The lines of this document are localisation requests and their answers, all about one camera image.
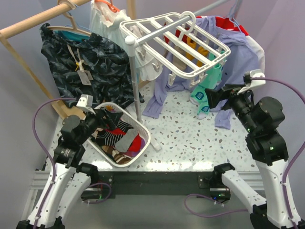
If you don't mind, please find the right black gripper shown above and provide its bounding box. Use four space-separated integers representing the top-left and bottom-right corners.
204 83 257 132

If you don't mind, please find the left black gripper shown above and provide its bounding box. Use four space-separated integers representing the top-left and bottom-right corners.
77 106 123 144

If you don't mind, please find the black striped sock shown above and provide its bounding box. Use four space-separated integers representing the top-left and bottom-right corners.
95 120 133 146

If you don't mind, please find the white plastic sock hanger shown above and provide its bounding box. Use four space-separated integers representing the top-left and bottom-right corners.
120 12 231 85

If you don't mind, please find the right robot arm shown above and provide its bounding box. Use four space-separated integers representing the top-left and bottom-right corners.
205 84 305 229

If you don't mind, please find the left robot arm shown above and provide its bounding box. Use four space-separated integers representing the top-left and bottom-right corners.
17 108 123 229

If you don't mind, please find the orange clothes hanger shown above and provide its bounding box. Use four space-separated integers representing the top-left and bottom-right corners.
94 0 120 13

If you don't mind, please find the wooden clothes hanger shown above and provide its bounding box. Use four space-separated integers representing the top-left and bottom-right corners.
46 0 92 37

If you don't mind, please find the mint green sock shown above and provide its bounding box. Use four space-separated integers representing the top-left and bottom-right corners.
190 59 226 120

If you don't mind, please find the grey sock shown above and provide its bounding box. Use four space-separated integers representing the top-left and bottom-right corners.
114 129 138 152

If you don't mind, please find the white laundry basket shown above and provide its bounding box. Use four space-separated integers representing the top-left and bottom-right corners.
87 102 151 167

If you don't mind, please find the red sock in basket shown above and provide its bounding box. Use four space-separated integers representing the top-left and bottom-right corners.
126 134 142 152

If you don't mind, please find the brown striped sock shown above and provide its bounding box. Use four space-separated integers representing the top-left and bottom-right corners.
102 146 132 165

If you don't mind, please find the lavender shirt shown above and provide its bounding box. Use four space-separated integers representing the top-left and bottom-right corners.
142 16 265 119

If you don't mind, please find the wooden garment rack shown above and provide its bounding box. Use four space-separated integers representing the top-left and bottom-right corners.
0 0 136 119

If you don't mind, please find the mustard yellow sock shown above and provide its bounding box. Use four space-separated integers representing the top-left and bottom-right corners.
197 45 208 68
185 35 197 62

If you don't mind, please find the red and beige sock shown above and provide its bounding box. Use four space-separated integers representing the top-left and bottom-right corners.
173 45 187 71

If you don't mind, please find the garment price tag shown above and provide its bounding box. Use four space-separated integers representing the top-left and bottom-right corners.
77 70 93 85

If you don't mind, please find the dark leaf-print garment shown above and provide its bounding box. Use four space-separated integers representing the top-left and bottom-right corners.
40 23 134 108

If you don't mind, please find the white ruffled dress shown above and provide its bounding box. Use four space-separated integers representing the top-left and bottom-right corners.
90 0 162 81

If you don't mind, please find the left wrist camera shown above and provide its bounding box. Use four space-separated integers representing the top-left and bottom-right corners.
76 94 93 112

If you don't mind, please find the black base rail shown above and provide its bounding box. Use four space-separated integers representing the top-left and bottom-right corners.
81 172 231 203

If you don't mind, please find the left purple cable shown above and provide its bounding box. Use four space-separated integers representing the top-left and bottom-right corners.
32 97 112 229

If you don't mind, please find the blue wire hanger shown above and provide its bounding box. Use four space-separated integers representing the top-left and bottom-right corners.
226 0 249 36

